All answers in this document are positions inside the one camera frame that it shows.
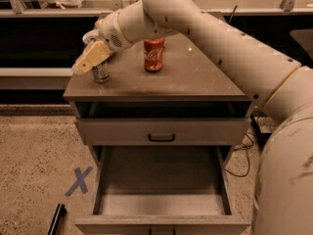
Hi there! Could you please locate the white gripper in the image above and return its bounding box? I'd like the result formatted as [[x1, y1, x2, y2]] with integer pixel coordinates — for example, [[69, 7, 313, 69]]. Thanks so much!
[[71, 10, 133, 74]]

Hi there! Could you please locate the silver blue redbull can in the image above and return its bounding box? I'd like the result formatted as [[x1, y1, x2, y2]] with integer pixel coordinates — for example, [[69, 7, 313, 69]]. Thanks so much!
[[92, 61, 110, 83]]

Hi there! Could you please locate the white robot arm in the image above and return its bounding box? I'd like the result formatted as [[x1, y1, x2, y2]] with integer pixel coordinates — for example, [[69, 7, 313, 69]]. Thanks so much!
[[72, 0, 313, 235]]

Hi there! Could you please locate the red coca-cola can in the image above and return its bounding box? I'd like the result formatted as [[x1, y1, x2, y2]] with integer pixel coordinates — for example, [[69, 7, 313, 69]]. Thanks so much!
[[144, 37, 165, 71]]

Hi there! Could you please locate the closed upper drawer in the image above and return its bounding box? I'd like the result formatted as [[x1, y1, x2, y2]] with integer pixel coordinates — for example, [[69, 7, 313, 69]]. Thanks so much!
[[75, 117, 250, 146]]

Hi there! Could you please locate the grey drawer cabinet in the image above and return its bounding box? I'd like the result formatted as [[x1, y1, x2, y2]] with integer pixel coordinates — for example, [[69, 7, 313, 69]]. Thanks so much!
[[63, 11, 255, 235]]

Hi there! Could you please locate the open middle drawer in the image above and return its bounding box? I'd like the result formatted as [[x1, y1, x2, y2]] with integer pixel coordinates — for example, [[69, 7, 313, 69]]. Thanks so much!
[[75, 146, 249, 235]]

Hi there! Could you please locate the white ceramic bowl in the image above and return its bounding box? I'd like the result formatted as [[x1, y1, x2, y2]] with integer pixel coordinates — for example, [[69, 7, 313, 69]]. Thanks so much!
[[82, 29, 99, 45]]

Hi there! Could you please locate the blue tape cross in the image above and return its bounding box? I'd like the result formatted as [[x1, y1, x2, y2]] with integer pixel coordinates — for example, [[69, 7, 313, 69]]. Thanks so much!
[[66, 166, 93, 197]]

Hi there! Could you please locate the black leaning pole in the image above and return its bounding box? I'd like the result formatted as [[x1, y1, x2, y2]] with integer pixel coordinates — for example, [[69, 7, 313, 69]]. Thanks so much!
[[228, 5, 238, 24]]

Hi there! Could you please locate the black bar on floor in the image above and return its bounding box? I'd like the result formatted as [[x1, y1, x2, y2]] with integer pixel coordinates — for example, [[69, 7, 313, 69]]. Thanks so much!
[[47, 204, 67, 235]]

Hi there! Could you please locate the black drawer handle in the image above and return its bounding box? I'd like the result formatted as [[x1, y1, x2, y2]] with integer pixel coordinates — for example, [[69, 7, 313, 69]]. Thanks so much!
[[148, 133, 176, 142]]

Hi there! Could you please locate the black floor cable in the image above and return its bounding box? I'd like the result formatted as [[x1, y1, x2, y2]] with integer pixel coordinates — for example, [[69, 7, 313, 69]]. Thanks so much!
[[225, 131, 255, 178]]

